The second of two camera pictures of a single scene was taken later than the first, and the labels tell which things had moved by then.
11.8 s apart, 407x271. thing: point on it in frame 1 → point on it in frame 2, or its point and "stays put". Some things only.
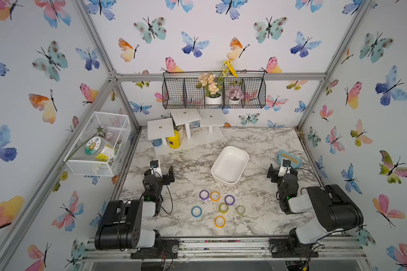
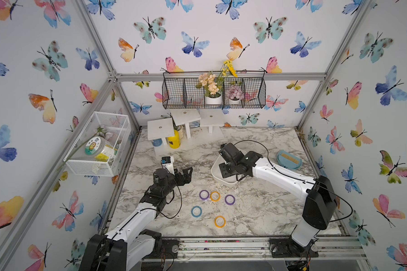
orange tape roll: [215, 196] stays put
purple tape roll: [204, 195] stays put
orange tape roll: [220, 222] stays put
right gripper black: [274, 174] → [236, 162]
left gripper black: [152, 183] → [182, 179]
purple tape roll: [229, 200] stays put
